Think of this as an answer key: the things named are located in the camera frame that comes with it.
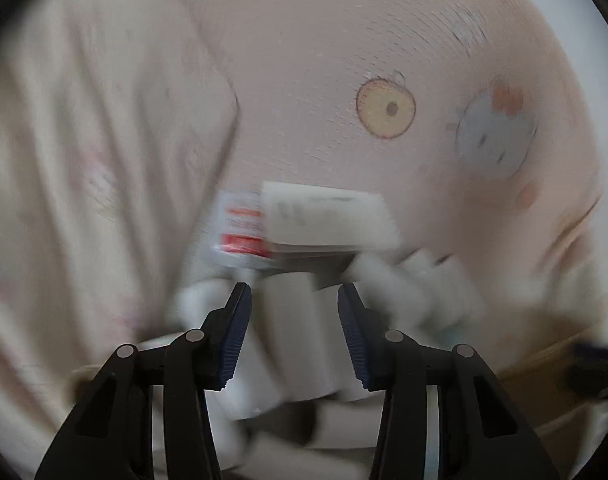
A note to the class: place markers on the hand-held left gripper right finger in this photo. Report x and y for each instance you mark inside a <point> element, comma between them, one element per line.
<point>354,340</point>

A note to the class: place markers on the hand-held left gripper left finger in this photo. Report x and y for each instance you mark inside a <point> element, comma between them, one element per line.
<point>236,340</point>

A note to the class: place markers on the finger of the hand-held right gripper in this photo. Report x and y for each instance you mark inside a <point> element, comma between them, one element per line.
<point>591,367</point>

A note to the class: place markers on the pile of white paper tubes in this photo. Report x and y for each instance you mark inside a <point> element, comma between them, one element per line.
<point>289,320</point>

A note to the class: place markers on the white box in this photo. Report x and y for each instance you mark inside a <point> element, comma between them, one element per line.
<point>329,220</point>

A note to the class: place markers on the red and white packet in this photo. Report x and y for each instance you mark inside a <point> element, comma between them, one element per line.
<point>241,240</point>

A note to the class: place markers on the pale flowered quilt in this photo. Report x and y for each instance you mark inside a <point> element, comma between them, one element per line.
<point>83,160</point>

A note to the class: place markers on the cartoon printed waffle blanket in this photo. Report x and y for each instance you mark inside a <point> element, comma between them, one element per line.
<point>334,35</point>

